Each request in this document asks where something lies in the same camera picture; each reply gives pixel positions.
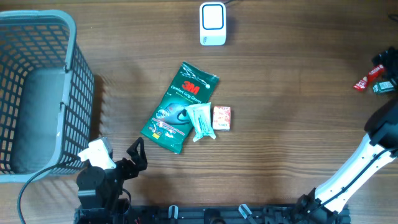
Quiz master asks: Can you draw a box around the green white gum pack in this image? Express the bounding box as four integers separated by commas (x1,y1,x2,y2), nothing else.
373,81,396,94

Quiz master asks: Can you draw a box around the red Nescafe stick sachet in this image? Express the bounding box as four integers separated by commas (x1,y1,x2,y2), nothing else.
353,64,386,91

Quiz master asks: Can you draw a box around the green 3M gloves packet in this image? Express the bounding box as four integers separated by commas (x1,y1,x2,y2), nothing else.
141,62,219,154

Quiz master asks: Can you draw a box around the white teal tissue packet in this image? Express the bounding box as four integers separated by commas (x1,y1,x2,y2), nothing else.
185,103,216,142

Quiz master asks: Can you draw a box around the red white small carton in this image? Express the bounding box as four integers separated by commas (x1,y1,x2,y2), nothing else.
213,106,231,131

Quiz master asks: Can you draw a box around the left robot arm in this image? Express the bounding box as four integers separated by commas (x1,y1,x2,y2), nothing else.
75,138,148,223

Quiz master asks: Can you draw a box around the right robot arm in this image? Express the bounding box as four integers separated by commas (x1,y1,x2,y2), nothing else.
290,98,397,223

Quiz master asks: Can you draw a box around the white barcode scanner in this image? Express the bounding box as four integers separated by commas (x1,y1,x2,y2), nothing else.
199,2,226,46

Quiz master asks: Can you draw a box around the grey plastic mesh basket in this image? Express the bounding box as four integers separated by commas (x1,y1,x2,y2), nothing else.
1,10,95,183

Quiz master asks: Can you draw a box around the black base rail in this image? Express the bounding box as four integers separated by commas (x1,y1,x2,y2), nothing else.
73,203,352,224

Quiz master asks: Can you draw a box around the left camera cable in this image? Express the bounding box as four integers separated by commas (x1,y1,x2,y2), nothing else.
17,160,81,224

